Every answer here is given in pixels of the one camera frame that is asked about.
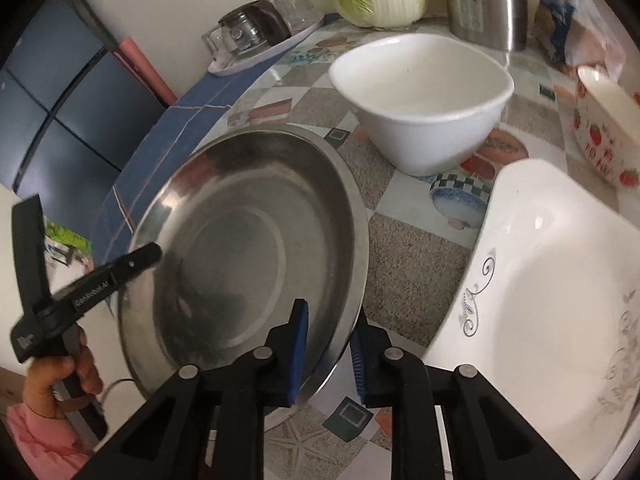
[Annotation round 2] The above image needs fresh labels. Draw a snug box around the white plate grey floral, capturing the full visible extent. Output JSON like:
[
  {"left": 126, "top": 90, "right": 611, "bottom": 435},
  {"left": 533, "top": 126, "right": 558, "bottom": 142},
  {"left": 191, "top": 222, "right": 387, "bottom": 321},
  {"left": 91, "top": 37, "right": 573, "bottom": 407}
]
[{"left": 424, "top": 159, "right": 639, "bottom": 479}]

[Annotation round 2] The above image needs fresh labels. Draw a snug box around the large stainless steel basin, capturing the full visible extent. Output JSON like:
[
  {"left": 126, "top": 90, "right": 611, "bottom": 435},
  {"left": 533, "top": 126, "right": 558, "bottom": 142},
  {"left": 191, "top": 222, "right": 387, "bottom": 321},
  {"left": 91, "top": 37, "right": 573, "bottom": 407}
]
[{"left": 117, "top": 125, "right": 369, "bottom": 402}]

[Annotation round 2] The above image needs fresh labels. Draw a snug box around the white square bowl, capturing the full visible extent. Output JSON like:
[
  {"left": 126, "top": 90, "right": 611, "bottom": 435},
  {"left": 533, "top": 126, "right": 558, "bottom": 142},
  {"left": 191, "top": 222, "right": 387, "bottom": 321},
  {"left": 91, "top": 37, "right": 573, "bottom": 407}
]
[{"left": 329, "top": 34, "right": 514, "bottom": 177}]

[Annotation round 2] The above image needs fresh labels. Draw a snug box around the strawberry pattern bowl red rim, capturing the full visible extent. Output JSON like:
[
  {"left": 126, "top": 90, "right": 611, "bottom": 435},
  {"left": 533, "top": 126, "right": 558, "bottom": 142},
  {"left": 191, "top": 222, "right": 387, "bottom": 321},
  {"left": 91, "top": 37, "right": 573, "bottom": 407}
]
[{"left": 573, "top": 65, "right": 639, "bottom": 194}]

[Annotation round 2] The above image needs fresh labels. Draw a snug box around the pink sleeved forearm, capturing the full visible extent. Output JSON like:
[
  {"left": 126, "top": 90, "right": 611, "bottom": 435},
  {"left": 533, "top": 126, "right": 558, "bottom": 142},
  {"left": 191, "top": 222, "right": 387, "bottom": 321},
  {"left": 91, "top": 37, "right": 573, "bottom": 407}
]
[{"left": 6, "top": 403, "right": 92, "bottom": 480}]

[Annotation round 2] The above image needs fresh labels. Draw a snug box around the person's left hand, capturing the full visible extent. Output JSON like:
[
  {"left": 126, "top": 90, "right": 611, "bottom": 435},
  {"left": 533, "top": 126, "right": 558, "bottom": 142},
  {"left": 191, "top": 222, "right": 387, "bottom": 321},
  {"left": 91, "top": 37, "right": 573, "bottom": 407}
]
[{"left": 22, "top": 328, "right": 103, "bottom": 419}]

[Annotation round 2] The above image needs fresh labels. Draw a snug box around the pink rolled mat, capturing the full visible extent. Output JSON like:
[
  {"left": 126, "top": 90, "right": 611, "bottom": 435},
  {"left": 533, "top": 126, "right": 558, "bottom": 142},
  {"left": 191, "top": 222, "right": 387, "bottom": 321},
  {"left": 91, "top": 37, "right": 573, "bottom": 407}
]
[{"left": 117, "top": 37, "right": 178, "bottom": 106}]

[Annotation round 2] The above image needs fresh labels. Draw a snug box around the checkered blue tablecloth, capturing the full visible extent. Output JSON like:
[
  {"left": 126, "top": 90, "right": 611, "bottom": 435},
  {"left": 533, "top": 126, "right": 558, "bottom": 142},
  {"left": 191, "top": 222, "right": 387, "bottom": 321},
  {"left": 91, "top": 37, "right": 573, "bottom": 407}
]
[{"left": 91, "top": 15, "right": 639, "bottom": 352}]

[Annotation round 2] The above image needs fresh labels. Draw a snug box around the white tray with glasses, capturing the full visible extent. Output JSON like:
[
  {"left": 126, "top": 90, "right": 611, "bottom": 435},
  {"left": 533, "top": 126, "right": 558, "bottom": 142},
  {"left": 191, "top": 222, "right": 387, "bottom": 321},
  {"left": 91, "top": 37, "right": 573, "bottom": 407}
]
[{"left": 207, "top": 12, "right": 326, "bottom": 77}]

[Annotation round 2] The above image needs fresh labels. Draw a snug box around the dark lidded glass pitcher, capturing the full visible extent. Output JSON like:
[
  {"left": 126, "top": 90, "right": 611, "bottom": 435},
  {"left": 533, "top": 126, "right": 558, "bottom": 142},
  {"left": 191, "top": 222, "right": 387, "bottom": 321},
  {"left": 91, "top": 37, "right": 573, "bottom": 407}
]
[{"left": 218, "top": 0, "right": 292, "bottom": 54}]

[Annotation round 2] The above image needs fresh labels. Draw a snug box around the upturned clear glass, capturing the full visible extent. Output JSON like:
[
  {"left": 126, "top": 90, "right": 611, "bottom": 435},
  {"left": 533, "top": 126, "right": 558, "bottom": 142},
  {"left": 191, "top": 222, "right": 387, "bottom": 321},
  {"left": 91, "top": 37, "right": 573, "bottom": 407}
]
[{"left": 271, "top": 0, "right": 316, "bottom": 34}]

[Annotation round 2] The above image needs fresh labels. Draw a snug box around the bagged sliced bread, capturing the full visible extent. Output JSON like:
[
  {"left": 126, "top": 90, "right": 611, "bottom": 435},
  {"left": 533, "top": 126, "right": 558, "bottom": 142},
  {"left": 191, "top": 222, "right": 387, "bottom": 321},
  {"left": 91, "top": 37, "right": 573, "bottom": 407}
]
[{"left": 532, "top": 0, "right": 627, "bottom": 81}]

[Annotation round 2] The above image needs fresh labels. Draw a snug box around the stainless steel thermos jug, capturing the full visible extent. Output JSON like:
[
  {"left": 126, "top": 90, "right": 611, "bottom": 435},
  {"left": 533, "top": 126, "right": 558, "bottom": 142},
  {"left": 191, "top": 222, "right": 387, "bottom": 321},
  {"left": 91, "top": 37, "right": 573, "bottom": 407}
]
[{"left": 447, "top": 0, "right": 528, "bottom": 52}]

